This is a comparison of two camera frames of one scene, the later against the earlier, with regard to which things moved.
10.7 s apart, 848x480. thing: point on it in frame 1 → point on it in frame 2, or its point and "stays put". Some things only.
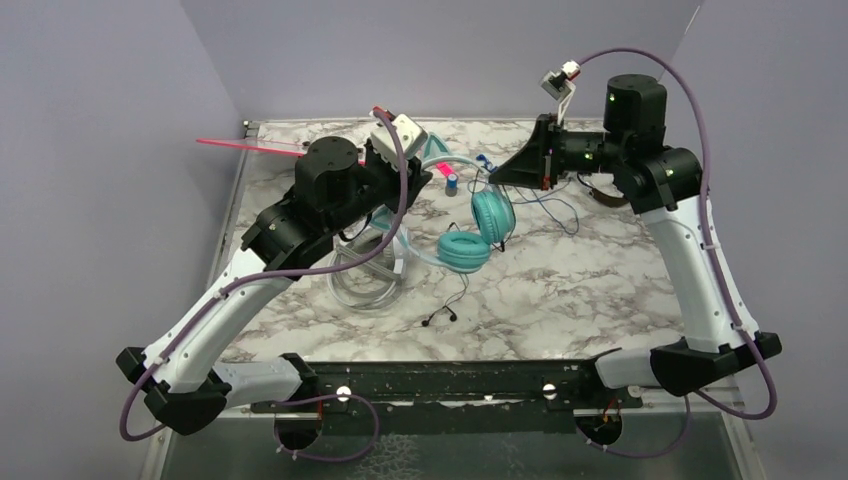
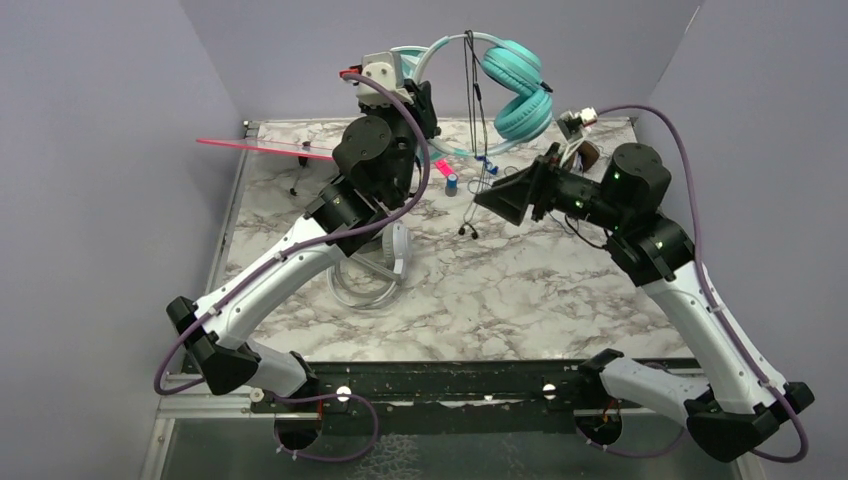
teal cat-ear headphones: [493, 217] → [518, 119]
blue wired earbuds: [486, 163] stays put
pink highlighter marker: [445, 168] stays put
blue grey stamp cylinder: [451, 186] stays put
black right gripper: [533, 166] → [536, 185]
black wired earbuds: [447, 307] → [477, 125]
